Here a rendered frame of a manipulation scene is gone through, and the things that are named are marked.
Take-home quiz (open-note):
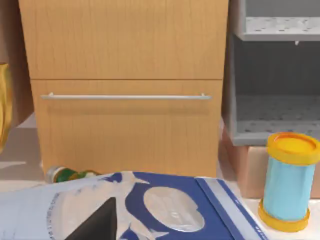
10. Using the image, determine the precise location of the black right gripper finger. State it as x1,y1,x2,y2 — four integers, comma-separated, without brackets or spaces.
64,196,118,240

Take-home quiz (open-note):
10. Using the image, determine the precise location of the green bottle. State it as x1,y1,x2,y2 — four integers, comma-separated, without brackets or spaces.
44,165,102,184

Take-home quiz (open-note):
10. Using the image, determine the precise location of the blue and white book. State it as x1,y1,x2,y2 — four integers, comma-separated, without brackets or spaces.
0,171,270,240

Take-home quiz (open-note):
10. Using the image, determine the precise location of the pale wooden drawer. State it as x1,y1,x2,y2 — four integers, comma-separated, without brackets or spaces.
30,78,224,178
17,0,230,81

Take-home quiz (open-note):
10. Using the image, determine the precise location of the yellow object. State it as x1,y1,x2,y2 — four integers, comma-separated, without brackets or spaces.
0,62,13,154

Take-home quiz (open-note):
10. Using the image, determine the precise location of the pale wooden upper drawer front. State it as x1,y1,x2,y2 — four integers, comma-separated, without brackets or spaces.
17,0,230,81

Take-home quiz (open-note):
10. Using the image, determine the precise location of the light blue yellow-capped container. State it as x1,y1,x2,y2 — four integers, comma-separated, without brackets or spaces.
258,132,320,233

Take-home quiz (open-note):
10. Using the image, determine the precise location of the grey pierced drawer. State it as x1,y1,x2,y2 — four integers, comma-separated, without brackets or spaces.
224,0,320,147

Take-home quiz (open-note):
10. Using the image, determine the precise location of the long metal handle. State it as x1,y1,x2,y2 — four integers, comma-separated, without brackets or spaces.
40,92,213,101

